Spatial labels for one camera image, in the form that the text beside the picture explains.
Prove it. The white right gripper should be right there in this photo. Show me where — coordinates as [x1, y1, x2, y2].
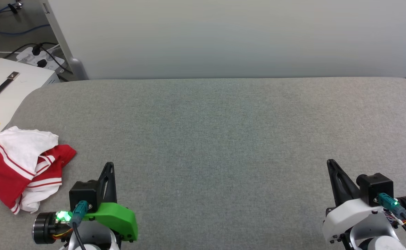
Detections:
[322, 159, 406, 249]

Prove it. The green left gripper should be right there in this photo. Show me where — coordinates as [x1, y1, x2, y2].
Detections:
[32, 162, 138, 244]

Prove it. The red and white shirt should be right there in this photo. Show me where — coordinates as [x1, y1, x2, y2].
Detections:
[0, 126, 77, 215]

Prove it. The grey metal partition foot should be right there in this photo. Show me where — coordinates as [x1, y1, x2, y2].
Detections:
[67, 57, 89, 81]

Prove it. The white power strip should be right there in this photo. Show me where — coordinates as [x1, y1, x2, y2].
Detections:
[16, 47, 66, 75]

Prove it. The white equipment box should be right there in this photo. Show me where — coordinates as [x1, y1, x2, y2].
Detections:
[0, 58, 60, 139]

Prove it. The white partition panel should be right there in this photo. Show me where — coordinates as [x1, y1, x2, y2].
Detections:
[39, 0, 406, 81]

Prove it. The black clamp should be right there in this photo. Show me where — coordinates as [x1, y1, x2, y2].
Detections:
[8, 1, 24, 15]

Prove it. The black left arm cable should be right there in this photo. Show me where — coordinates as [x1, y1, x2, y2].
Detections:
[71, 200, 93, 250]

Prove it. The black floor cable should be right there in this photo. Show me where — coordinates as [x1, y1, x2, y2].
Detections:
[0, 42, 74, 75]

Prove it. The blue floor cable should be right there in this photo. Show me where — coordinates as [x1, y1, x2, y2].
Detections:
[0, 6, 51, 36]

